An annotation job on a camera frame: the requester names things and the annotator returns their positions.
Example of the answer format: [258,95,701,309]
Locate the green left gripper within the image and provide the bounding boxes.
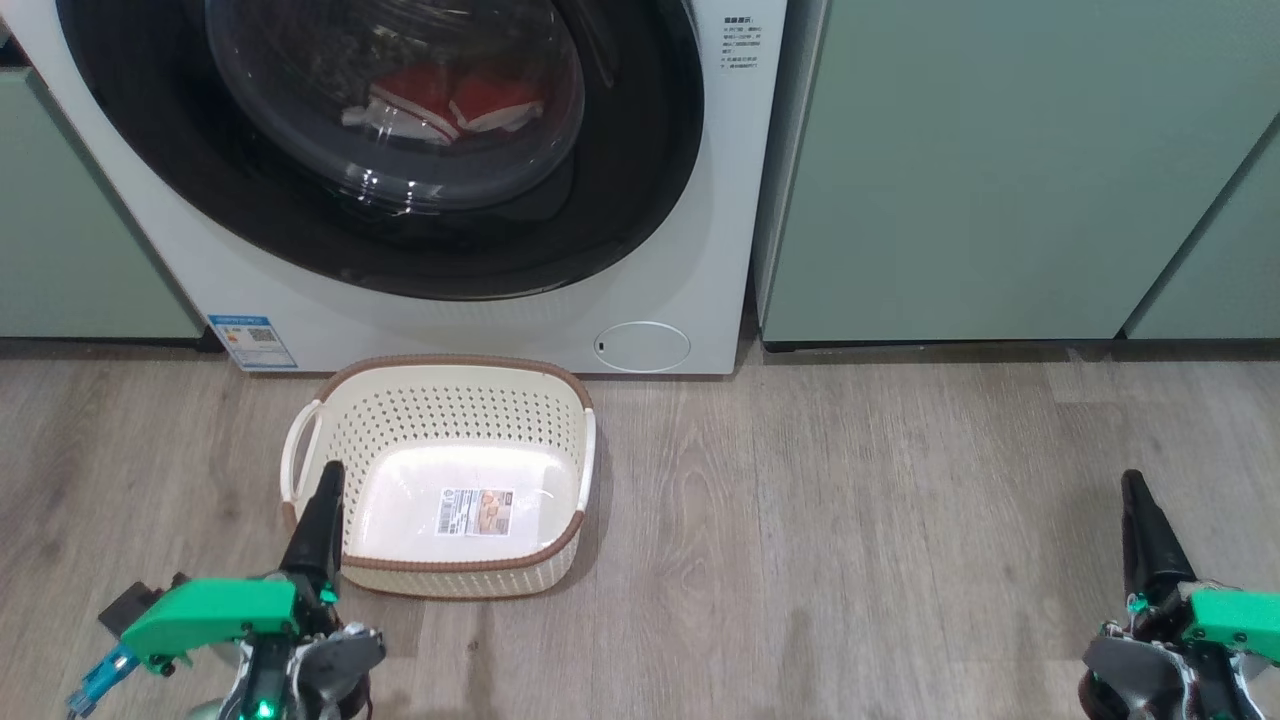
[120,460,386,720]

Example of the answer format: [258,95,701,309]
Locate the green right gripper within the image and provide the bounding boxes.
[1080,468,1280,720]

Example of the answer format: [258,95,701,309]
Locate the red and white clothes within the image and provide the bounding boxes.
[340,65,546,146]

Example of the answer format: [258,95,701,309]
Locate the washing machine door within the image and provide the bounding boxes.
[55,0,706,301]

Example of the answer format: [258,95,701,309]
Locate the printed instruction label sticker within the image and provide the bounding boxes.
[435,487,516,536]

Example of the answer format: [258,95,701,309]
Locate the cream perforated laundry basket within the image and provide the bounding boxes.
[280,353,598,601]

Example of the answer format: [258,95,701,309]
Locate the white front-load washing machine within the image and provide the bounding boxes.
[0,0,791,376]

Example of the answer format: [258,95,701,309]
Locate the blue energy label sticker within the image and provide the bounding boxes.
[207,315,299,373]

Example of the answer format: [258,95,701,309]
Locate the pale green cabinet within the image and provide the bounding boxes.
[0,65,206,341]
[755,0,1280,346]
[1125,120,1280,341]

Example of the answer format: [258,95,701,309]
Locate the round white filter cover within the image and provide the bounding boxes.
[594,320,691,374]

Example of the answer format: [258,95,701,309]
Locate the small printed text sticker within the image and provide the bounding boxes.
[720,12,761,73]

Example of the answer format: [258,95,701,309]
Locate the blue plug left cable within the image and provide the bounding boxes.
[68,645,141,717]

